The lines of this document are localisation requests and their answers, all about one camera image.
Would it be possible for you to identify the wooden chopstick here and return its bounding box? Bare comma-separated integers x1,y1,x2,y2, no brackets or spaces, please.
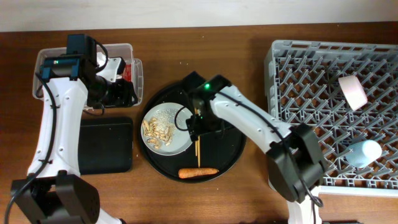
197,136,201,167
194,108,198,157

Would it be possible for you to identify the red snack wrapper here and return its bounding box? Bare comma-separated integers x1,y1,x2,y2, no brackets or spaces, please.
122,64,132,82

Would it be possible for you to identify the light blue cup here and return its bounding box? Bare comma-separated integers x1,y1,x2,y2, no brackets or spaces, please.
345,140,382,168

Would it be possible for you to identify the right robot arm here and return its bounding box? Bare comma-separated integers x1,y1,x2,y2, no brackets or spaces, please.
182,72,326,223

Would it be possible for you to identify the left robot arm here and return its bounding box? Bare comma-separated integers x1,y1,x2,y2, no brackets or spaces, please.
9,34,142,223

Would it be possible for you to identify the grey dishwasher rack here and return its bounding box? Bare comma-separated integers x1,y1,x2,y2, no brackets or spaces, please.
264,40,397,197

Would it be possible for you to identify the round black serving tray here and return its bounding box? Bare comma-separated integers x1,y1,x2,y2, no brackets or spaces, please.
137,80,248,184

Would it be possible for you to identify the clear plastic bin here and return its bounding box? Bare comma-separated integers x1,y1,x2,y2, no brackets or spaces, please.
34,43,144,106

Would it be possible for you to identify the orange carrot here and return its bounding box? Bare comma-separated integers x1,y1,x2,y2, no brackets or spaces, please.
178,168,219,179

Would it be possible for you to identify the grey round plate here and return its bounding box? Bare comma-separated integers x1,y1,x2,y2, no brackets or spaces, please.
141,103,193,156

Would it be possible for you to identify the black rectangular tray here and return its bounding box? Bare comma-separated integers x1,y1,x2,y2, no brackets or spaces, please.
78,117,134,175

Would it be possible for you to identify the rice grains pile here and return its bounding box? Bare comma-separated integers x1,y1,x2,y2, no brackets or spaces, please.
153,109,177,131

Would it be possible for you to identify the peanut shells pile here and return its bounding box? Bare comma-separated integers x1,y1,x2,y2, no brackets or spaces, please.
141,117,175,149

